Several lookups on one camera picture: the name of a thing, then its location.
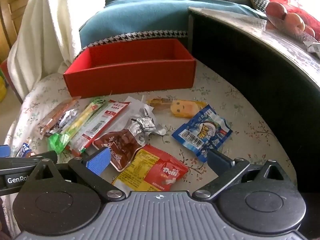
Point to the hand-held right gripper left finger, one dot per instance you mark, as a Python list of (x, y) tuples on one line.
[(98, 160)]

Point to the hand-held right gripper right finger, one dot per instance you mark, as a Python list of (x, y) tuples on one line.
[(217, 162)]

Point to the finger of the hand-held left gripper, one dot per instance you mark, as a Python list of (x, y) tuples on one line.
[(4, 151), (20, 162)]

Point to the brown silver meat snack packet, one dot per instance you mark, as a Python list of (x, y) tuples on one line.
[(117, 145)]

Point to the red white strip snack packet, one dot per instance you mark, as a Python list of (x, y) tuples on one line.
[(100, 127)]

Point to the blue sausage packet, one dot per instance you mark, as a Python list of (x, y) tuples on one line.
[(202, 132)]

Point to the green yellow stick snack packet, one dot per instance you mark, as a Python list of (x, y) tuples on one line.
[(82, 116)]

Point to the red yellow gummy packet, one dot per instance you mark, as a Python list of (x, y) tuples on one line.
[(150, 167)]

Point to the clear orange stick snack packet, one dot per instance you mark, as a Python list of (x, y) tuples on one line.
[(53, 118)]

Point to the yellow orange snack packet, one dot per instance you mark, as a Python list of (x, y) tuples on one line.
[(182, 107)]

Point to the red cardboard box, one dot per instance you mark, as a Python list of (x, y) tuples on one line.
[(125, 80)]

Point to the small blue white packet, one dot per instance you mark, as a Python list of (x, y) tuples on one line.
[(25, 151)]

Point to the dark white-print snack packet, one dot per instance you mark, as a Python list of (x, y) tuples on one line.
[(63, 122)]

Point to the plain white snack packet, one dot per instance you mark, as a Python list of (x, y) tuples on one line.
[(133, 105)]

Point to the black curved table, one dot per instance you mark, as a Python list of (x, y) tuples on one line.
[(250, 67)]

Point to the cream white blanket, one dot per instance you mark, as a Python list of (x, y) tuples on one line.
[(50, 30)]

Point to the blue sofa cushion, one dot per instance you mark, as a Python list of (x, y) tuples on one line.
[(137, 17)]

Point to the silver wrapper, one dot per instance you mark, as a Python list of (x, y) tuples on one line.
[(312, 47)]

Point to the red apple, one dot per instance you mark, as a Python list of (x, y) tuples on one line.
[(310, 31), (295, 22), (276, 11)]

